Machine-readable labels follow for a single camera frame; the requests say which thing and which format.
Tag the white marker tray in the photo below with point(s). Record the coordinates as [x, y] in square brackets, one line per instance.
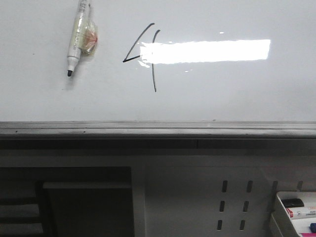
[294, 221]

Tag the white taped whiteboard marker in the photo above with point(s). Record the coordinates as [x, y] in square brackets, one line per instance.
[84, 36]

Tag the blue capped marker in tray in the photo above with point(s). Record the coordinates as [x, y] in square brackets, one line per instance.
[313, 227]

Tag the pink marker in tray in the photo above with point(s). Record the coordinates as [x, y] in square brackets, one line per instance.
[308, 234]

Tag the grey perforated metal panel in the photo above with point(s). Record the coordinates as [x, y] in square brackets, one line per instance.
[213, 196]

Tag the dark cabinet below whiteboard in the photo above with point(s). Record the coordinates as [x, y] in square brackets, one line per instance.
[66, 202]

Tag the red capped marker in tray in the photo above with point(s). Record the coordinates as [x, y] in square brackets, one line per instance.
[301, 213]

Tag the black capped marker in tray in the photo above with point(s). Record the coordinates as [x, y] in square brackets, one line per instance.
[292, 202]

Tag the white whiteboard with aluminium frame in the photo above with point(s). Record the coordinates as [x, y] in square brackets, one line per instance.
[166, 73]

